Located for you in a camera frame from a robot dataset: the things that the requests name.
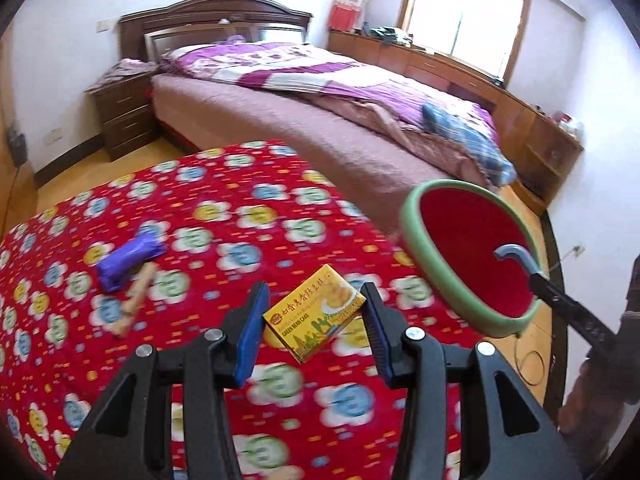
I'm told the yellow cake box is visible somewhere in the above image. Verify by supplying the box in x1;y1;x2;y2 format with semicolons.
262;264;368;365

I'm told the white item on cabinet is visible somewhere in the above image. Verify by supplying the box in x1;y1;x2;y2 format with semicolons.
552;112;583;136

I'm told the wooden window cabinet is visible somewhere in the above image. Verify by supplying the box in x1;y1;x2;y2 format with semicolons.
327;29;586;216

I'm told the purple cloth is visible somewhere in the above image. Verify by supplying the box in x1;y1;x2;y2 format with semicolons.
87;57;158;92

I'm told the purple patterned quilt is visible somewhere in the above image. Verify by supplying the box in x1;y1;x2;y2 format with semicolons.
159;40;496;133

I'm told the peanut shell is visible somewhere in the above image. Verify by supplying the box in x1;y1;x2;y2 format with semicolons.
111;305;138;339

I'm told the window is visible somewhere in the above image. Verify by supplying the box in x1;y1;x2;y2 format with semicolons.
400;0;533;86

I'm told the red flower-print blanket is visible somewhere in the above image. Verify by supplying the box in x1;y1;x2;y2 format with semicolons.
0;140;463;480

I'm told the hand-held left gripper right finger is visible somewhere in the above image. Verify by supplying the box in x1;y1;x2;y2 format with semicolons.
360;282;583;480

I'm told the black charger cable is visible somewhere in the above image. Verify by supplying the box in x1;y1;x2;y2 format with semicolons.
0;165;21;231

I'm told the dark wooden nightstand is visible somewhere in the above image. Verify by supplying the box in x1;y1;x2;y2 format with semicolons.
85;67;161;161

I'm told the black wall charger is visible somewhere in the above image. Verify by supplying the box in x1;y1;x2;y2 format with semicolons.
5;130;28;167

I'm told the red bin with green rim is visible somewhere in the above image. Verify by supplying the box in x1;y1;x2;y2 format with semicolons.
400;180;546;338

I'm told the thin floor cable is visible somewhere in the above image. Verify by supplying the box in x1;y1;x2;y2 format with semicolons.
510;330;548;388

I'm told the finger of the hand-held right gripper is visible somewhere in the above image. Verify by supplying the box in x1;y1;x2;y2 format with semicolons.
527;270;623;356

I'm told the blue plaid blanket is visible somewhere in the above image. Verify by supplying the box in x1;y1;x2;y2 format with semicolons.
421;102;518;186

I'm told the dark clothes pile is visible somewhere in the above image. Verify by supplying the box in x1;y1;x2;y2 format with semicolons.
367;25;416;48

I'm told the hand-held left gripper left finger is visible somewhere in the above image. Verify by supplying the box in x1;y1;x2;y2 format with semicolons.
55;281;271;480

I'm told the dark wooden bed headboard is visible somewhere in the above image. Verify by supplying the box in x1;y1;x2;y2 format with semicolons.
117;0;313;76

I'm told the small wooden stick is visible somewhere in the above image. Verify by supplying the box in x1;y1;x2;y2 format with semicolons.
126;262;157;311

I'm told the bed with purple quilt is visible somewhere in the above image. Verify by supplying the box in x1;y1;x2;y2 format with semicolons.
150;72;501;241

